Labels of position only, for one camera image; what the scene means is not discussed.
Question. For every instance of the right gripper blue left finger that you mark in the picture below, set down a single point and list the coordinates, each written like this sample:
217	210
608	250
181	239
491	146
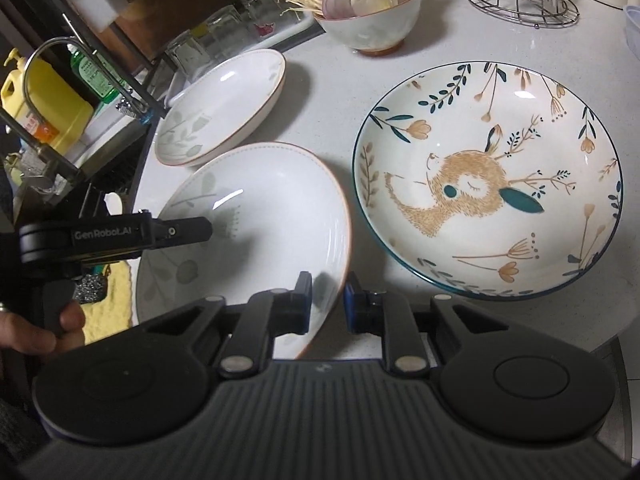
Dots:
291	308

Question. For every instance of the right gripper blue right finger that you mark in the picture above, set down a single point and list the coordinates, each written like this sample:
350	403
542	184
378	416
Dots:
364	308

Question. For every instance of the white floral plate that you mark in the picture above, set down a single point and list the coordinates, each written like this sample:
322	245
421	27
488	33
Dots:
276	210
221	110

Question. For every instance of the deer pattern plate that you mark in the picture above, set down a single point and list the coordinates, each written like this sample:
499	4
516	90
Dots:
488	179

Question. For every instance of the pale blue plastic bowl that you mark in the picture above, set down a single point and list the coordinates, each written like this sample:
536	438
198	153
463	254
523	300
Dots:
632	29

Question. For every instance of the person's left hand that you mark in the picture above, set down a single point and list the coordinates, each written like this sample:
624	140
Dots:
19	335

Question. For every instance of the yellow dish cloth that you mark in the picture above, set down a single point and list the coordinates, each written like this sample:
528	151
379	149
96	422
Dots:
106	299

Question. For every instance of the yellow detergent jug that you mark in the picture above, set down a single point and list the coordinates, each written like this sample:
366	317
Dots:
44	103

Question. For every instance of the chrome small faucet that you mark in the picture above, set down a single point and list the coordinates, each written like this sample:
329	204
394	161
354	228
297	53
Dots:
51	107

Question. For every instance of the green dish soap bottle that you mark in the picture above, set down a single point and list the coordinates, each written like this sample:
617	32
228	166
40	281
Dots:
91	76

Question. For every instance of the drinking glass left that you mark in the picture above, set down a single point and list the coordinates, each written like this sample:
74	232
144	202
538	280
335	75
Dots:
189	55

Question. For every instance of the drinking glass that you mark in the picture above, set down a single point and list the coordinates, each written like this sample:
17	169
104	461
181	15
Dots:
228	34
189	55
270	16

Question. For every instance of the black dish rack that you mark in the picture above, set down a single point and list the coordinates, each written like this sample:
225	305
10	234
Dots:
100	20

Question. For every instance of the drinking glass middle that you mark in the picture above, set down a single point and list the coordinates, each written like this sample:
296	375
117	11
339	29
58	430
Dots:
228	34

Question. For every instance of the drinking glass right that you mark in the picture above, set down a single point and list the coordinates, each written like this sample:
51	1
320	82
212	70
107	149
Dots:
270	16

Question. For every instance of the bowl with onion and mushrooms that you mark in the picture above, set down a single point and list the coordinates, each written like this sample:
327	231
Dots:
371	27

